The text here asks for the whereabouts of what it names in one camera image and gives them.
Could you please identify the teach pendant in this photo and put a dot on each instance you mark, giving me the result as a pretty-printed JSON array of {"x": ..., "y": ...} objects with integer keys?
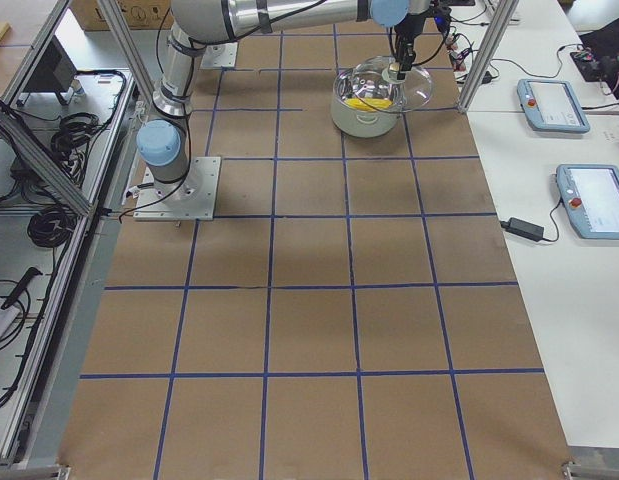
[
  {"x": 551, "y": 106},
  {"x": 590, "y": 194}
]

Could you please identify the pale green cooking pot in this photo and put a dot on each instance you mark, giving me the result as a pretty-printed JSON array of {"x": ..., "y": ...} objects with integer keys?
[{"x": 356, "y": 123}]

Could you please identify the far teach pendant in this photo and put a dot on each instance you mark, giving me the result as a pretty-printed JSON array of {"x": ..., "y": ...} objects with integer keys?
[{"x": 551, "y": 106}]

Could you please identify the yellow corn cob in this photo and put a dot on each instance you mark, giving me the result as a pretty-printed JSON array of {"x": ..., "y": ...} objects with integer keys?
[{"x": 369, "y": 104}]

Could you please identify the brown paper table mat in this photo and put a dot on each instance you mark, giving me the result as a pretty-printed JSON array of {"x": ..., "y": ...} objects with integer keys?
[{"x": 350, "y": 313}]

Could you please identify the aluminium frame post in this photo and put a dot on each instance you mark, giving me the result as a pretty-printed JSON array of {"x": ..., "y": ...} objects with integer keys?
[{"x": 486, "y": 51}]

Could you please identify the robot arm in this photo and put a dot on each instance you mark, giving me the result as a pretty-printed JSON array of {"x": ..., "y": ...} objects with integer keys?
[{"x": 165, "y": 142}]

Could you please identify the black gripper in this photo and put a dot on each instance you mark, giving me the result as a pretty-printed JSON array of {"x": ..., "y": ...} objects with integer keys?
[{"x": 403, "y": 35}]

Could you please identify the near teach pendant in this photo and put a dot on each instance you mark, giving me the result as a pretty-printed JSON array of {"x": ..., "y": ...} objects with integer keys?
[{"x": 590, "y": 194}]

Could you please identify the black power adapter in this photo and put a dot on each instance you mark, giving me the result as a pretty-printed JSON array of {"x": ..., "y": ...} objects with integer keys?
[{"x": 523, "y": 229}]

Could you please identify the glass pot lid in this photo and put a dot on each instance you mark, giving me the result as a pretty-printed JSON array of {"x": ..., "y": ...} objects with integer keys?
[{"x": 375, "y": 78}]

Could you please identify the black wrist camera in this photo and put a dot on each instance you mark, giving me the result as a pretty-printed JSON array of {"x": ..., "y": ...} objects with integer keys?
[{"x": 441, "y": 14}]

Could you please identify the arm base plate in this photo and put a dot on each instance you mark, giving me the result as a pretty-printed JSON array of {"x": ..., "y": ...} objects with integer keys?
[
  {"x": 222, "y": 56},
  {"x": 195, "y": 199}
]

